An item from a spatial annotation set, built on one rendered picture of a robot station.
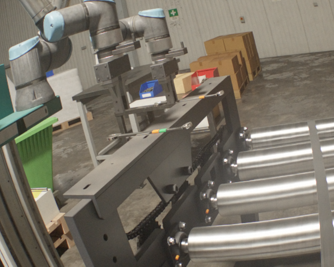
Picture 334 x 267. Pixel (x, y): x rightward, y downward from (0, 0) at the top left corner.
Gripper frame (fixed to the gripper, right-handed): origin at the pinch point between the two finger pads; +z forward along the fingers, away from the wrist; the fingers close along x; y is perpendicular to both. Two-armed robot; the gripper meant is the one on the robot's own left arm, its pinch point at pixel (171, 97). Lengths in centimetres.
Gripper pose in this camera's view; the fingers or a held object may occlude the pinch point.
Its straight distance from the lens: 157.3
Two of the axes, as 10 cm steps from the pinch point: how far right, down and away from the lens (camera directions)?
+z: 2.2, 9.5, 2.4
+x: -3.3, 3.0, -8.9
